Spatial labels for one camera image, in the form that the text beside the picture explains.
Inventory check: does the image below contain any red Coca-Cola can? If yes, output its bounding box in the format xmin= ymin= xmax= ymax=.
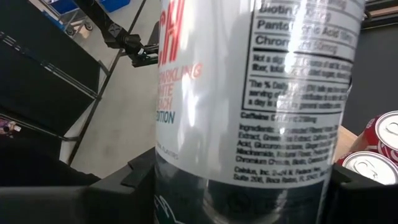
xmin=357 ymin=110 xmax=398 ymax=162

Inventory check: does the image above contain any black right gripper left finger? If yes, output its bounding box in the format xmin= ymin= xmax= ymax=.
xmin=0 ymin=147 xmax=156 ymax=224

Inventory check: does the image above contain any black articulated mount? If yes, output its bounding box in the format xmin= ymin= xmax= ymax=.
xmin=73 ymin=0 xmax=160 ymax=68

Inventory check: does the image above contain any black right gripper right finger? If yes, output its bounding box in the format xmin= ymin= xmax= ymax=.
xmin=322 ymin=164 xmax=398 ymax=224

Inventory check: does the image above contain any blue plastic bin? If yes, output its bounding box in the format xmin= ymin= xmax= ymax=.
xmin=98 ymin=0 xmax=131 ymax=13
xmin=49 ymin=0 xmax=78 ymax=15

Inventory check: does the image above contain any black aluminium table frame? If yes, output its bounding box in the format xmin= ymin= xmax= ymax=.
xmin=362 ymin=0 xmax=398 ymax=30

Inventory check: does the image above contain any silver Celsius can black lid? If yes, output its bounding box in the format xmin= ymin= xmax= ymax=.
xmin=154 ymin=0 xmax=366 ymax=224

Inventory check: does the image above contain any grey wheeled cart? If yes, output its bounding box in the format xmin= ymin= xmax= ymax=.
xmin=40 ymin=0 xmax=94 ymax=37

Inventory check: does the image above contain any crimson can silver lid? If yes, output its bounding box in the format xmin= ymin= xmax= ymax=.
xmin=335 ymin=151 xmax=398 ymax=187

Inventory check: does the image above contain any thin black frame rod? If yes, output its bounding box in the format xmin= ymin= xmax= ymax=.
xmin=67 ymin=0 xmax=147 ymax=166

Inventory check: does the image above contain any black cabinet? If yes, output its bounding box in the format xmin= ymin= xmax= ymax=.
xmin=0 ymin=0 xmax=103 ymax=138

